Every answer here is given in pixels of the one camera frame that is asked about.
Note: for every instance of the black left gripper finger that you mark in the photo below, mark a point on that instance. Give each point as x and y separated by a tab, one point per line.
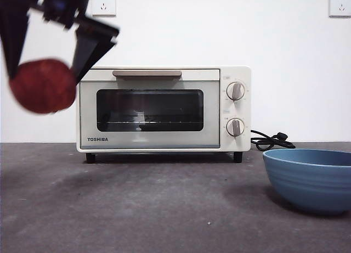
12	39
87	52

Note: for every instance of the red apple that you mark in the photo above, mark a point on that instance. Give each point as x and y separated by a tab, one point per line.
42	87

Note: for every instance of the blue ribbed bowl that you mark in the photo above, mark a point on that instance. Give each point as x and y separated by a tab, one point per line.
310	184

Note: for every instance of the white Toshiba toaster oven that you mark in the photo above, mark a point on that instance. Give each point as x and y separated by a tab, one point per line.
235	72

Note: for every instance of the beige oven knob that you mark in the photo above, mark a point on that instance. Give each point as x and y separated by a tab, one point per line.
235	91
235	127

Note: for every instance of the white wall socket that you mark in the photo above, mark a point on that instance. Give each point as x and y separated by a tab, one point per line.
104	3
341	4

